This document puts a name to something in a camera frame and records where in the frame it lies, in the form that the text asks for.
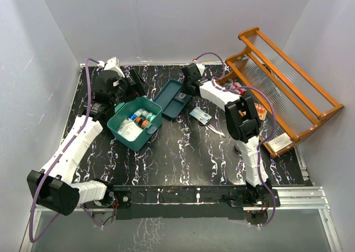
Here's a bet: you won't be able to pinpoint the blue white medicine box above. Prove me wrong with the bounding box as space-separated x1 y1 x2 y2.
129 109 144 121

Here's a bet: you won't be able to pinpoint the white medicine bottle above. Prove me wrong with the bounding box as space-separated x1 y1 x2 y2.
141 110 156 122

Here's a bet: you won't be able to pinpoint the brown medicine bottle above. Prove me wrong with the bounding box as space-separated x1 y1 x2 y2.
135 117 150 129

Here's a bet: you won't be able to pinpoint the blue white blister card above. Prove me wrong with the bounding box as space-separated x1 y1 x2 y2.
190 107 211 125

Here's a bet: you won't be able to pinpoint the white gauze pack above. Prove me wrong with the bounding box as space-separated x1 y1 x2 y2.
117 119 143 142

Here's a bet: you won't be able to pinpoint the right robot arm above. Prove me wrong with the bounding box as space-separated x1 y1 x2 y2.
181 63 271 206

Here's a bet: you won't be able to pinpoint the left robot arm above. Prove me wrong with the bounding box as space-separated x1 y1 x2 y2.
27 69 145 215

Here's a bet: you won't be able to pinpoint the green medicine box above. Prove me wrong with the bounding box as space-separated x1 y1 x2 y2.
107 97 162 152

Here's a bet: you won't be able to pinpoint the dark teal divider tray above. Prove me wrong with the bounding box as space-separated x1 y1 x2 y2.
153 79 191 120

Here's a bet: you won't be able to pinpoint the small metal scissors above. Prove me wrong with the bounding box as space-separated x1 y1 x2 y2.
206 124 226 138

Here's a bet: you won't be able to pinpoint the red white small box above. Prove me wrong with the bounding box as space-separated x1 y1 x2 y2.
230 82 247 95

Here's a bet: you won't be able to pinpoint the orange patterned card pack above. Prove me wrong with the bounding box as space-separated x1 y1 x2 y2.
255 103 267 121

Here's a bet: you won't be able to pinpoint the orange wooden shelf rack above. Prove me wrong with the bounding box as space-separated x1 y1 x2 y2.
219 27 343 158

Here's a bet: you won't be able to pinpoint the white label box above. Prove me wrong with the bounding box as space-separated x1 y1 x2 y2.
267 133 292 153

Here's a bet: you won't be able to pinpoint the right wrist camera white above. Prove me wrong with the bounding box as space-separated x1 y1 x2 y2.
195 63 205 75

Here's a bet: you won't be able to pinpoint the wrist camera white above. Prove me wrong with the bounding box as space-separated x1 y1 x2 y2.
97 57 125 77
195 63 205 75

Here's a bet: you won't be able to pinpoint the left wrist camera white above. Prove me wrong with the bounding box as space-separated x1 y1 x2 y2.
97 57 125 77

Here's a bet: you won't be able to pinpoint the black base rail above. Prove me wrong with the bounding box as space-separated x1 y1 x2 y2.
83 184 281 221

